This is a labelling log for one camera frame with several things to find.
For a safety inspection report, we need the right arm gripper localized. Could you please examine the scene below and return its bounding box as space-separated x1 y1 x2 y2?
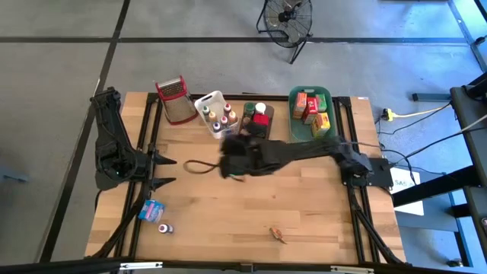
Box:
218 132 285 180

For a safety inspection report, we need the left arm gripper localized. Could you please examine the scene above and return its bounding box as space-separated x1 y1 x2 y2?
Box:
145 142 178 191

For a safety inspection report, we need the orange cereal box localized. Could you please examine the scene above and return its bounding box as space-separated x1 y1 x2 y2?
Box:
292 91 308 120

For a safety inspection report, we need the brown spice packet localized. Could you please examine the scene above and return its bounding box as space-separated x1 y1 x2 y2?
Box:
268 227 288 245

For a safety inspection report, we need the red Froot Loops cereal box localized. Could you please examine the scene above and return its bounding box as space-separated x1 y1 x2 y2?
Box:
302 97 320 126

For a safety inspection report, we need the yellow Corn Pops cereal box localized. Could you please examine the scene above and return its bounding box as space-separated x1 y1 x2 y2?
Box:
310 112 331 138

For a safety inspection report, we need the blue and pink cereal box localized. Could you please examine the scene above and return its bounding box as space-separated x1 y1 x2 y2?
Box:
137 198 166 224

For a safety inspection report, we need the grey-brown plastic bin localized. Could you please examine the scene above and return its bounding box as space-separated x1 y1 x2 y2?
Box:
238 101 275 140

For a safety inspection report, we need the green plastic bin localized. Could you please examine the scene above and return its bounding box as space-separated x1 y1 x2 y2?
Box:
288 85 338 144

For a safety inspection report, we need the white plastic bin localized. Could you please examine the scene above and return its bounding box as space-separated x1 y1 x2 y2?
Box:
193 90 240 140

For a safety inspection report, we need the black floor fan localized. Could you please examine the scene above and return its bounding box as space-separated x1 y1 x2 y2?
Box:
255 0 314 65

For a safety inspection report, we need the white paper sheet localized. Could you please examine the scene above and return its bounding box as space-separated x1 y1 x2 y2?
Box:
390 167 425 217

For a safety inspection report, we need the blue metal bar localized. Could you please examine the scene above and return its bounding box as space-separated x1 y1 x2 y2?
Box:
412 92 452 103

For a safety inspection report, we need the black metal workbench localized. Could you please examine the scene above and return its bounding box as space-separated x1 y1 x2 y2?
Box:
391 72 487 260

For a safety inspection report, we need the black looped cable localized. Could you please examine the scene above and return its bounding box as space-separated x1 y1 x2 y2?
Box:
183 158 221 176

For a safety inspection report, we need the red-framed wire mesh basket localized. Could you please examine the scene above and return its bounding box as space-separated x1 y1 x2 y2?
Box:
154 75 199 126

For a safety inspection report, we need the black cable bundle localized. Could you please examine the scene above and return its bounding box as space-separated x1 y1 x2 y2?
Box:
349 188 404 266
91 186 149 260

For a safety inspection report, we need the silver metal bracket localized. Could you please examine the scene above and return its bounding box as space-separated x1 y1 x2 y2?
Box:
119 261 164 271
329 265 374 274

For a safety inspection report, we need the black aluminium rig frame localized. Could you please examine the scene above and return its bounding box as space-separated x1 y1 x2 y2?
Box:
0 93 487 274

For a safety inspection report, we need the yellow extension cord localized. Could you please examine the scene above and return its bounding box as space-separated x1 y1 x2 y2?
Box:
383 101 454 122

